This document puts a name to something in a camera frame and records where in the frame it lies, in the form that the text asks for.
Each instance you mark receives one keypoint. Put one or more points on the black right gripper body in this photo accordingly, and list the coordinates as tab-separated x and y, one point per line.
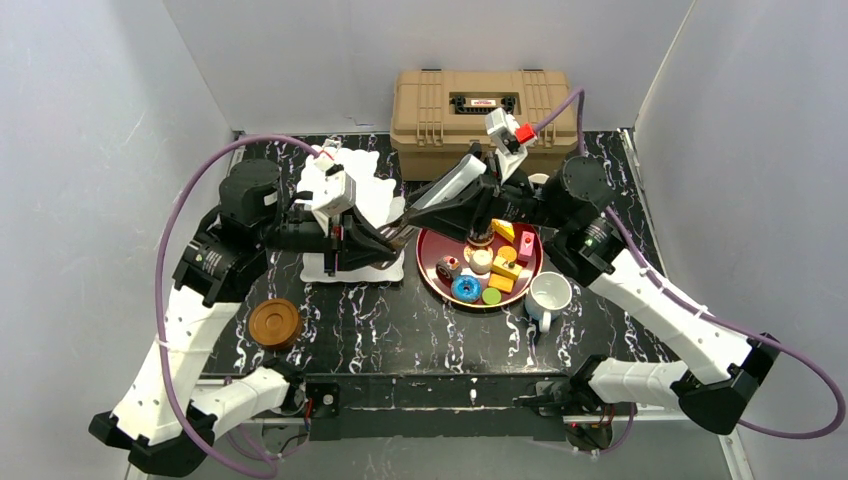
482	203

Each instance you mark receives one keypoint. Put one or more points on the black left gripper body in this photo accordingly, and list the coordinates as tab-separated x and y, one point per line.
337	244

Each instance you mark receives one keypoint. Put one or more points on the white three-tier dessert stand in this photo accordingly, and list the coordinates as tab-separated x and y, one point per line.
376	200

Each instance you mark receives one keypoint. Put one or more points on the red round tray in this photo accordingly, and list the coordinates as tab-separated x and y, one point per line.
431	247

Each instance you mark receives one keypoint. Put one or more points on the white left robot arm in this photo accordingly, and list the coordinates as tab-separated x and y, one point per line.
164	426

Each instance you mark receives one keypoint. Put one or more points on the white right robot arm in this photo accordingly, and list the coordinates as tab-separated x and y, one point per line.
717	371

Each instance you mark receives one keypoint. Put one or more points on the chocolate glazed donut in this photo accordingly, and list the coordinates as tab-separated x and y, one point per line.
481	240

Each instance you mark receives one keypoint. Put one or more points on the pale green ceramic mug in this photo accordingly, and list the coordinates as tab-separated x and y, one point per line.
538	179

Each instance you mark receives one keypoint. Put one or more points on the yellow cake slice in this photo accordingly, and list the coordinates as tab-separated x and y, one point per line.
504	229

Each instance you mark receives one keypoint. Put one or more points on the pink cake with cherry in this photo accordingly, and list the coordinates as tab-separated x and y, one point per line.
525	248

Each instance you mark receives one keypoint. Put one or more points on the white round cream puff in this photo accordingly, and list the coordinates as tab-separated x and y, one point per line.
480	261

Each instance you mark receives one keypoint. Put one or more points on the orange round cookie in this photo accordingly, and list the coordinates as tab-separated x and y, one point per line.
508	253

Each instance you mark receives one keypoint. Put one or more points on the blue sprinkled donut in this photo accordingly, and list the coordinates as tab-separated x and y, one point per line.
466	289

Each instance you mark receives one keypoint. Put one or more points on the orange square cake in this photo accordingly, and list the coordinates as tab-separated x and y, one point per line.
501	283

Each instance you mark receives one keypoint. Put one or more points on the green round macaron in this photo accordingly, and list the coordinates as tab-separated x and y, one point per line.
491	296

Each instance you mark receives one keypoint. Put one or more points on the brown wooden coaster stack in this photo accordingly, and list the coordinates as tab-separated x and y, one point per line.
275	324

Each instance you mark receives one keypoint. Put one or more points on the white mug blue base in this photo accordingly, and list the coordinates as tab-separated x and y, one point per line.
548	295

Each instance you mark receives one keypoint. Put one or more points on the tan plastic toolbox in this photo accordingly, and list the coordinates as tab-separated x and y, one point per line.
438	114

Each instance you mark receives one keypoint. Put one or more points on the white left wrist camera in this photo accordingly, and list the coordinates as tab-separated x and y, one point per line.
337	193

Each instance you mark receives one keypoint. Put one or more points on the black base frame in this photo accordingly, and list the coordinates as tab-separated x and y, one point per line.
534	406

